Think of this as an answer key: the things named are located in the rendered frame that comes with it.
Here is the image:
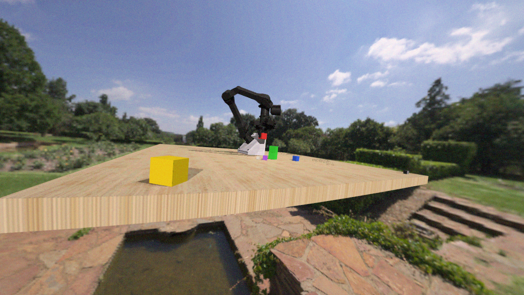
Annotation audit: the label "yellow cube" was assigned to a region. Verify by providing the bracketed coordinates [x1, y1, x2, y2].
[149, 156, 189, 187]

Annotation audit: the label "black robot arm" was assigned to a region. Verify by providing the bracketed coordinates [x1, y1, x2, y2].
[221, 86, 281, 144]

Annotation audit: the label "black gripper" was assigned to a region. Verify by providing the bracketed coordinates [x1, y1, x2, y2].
[250, 114, 277, 138]

